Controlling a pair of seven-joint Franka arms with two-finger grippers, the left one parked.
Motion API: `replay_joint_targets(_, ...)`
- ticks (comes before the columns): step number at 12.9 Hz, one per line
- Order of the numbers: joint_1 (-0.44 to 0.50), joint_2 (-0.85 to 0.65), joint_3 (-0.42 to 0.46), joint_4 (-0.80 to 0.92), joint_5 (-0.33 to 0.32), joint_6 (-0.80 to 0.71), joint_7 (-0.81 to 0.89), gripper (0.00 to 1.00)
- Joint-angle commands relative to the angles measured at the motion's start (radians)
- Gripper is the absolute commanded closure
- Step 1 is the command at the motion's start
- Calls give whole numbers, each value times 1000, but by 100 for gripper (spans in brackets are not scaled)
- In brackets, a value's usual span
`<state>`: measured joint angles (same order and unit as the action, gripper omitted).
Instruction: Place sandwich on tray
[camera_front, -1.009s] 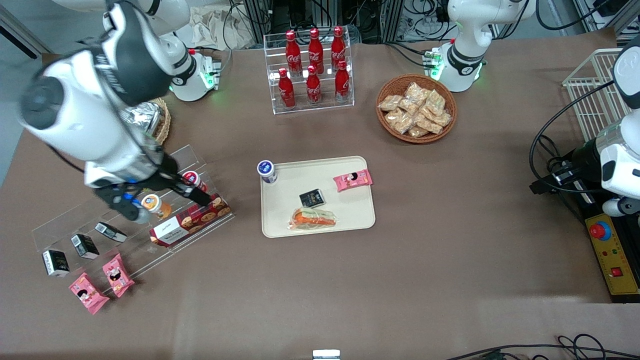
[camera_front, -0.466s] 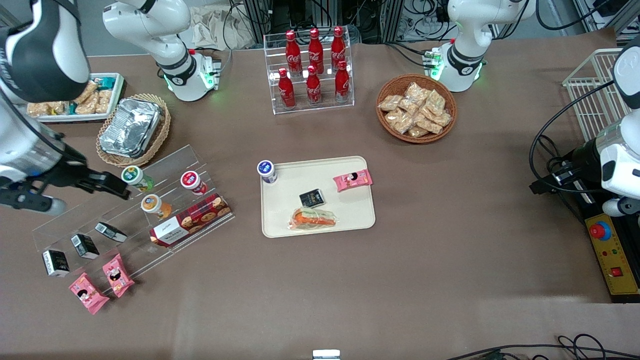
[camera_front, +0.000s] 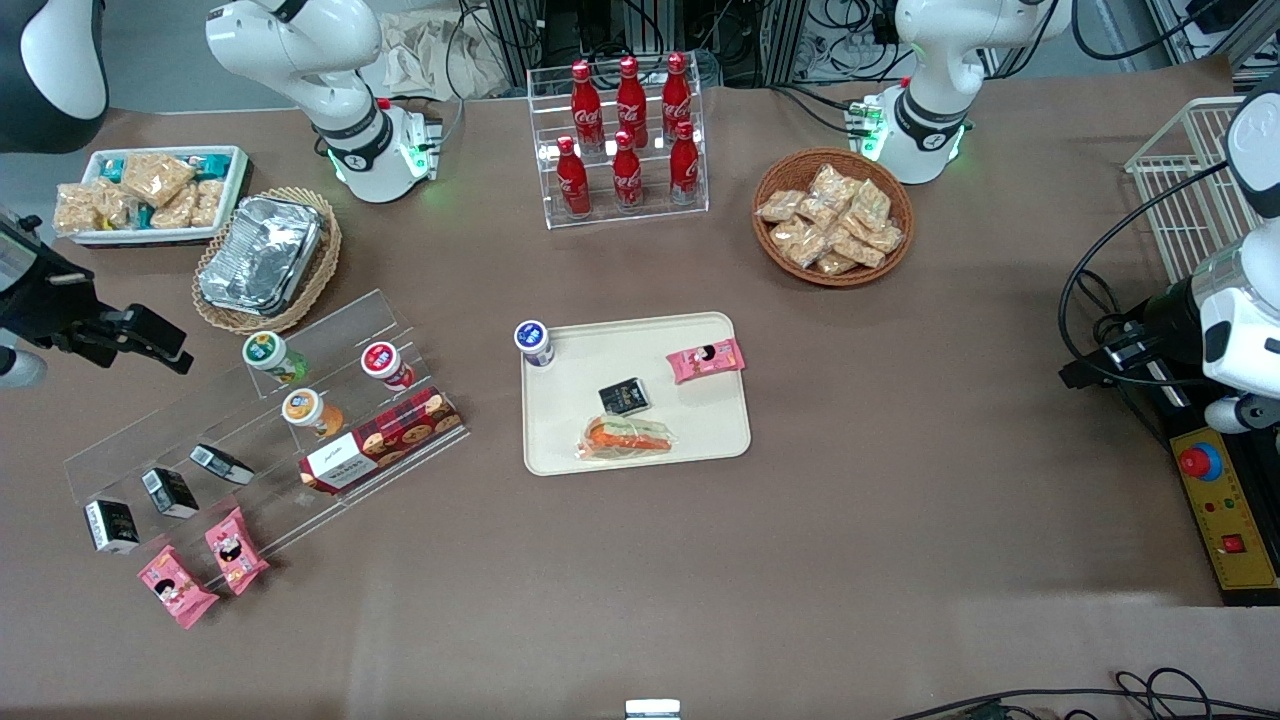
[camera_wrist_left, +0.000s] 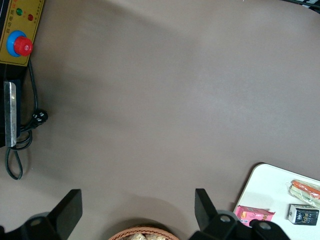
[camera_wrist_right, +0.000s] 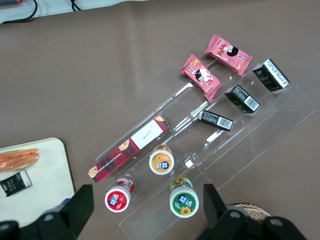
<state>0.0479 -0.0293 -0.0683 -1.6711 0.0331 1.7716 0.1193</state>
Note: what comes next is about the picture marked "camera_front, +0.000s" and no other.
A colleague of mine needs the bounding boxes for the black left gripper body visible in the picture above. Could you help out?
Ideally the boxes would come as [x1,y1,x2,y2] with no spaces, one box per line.
[1118,280,1206,387]

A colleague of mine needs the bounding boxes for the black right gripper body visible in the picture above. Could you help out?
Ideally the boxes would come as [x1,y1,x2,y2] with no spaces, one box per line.
[0,238,103,353]

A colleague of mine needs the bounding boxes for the plastic-wrapped triangle sandwich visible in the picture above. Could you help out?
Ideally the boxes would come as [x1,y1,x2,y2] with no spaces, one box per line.
[577,414,680,463]

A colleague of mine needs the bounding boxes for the silver foil tray stack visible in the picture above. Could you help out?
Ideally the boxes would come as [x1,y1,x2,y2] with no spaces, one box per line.
[198,195,324,318]

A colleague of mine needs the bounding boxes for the beige serving tray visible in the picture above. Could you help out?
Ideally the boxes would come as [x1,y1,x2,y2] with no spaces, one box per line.
[520,311,753,478]

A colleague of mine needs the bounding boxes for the green-lid cup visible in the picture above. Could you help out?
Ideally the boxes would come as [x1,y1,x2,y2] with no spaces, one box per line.
[241,331,309,386]

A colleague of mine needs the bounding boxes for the small black snack box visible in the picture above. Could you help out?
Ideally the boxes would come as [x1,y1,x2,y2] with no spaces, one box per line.
[83,499,141,555]
[598,377,652,419]
[189,443,256,487]
[141,467,200,520]

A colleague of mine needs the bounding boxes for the orange-lid cup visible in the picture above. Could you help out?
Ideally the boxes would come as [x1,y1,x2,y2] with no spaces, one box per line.
[281,388,345,439]

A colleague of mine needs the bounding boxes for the white rectangular bin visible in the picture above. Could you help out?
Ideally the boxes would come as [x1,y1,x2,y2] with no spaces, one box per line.
[55,146,251,248]

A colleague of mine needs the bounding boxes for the yellow emergency stop box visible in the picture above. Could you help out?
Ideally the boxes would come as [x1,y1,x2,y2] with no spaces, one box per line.
[1168,425,1280,608]

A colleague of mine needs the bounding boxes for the oval wicker basket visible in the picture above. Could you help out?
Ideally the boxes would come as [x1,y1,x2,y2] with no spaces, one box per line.
[191,187,343,336]

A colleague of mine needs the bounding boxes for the clear acrylic tiered shelf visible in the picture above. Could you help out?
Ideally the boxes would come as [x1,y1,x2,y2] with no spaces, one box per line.
[62,288,471,591]

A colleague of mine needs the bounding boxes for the pink snack packet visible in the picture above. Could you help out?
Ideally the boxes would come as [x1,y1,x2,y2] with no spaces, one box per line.
[204,507,271,597]
[666,337,747,385]
[137,545,220,631]

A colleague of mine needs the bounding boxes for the red-lid cup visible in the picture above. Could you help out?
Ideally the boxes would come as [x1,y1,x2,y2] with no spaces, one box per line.
[360,341,416,391]

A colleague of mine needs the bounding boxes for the red plaid cookie box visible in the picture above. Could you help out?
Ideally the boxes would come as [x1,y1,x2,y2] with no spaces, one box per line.
[298,386,464,496]

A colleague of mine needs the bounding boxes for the round wicker basket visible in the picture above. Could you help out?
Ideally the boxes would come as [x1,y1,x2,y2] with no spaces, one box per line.
[752,148,915,289]

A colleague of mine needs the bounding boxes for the blue-lid cup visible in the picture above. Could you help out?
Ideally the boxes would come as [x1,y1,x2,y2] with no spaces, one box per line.
[513,320,557,369]

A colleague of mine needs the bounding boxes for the crumpled white cloth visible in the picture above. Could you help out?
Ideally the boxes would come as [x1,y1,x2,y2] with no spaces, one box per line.
[358,10,513,101]

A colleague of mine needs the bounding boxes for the red cola bottle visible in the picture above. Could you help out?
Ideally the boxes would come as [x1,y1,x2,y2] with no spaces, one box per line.
[616,56,649,149]
[556,136,592,219]
[571,61,605,153]
[669,121,701,206]
[611,130,645,212]
[661,52,694,141]

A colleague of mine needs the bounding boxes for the aluminium equipment rack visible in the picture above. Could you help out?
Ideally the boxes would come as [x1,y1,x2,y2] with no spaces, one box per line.
[485,0,813,87]

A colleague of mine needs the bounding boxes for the clear acrylic bottle rack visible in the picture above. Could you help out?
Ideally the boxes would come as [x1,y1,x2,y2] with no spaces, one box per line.
[527,55,710,231]

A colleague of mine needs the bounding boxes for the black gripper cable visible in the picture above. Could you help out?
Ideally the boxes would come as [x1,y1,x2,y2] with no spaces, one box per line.
[1058,160,1233,387]

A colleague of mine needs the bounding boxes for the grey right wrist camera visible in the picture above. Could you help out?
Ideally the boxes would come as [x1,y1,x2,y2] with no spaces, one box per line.
[0,345,48,390]

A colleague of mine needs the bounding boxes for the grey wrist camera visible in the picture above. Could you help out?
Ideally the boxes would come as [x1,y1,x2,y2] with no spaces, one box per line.
[1204,394,1280,437]
[0,345,48,390]

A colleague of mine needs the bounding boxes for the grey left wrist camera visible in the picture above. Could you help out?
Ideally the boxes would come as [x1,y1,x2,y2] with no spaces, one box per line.
[1204,394,1280,437]

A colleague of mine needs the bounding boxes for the white wire basket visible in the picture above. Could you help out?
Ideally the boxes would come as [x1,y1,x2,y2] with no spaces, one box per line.
[1125,96,1266,286]

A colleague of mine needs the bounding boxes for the black floor cable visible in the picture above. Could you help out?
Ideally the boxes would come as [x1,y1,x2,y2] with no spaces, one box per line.
[890,668,1280,720]

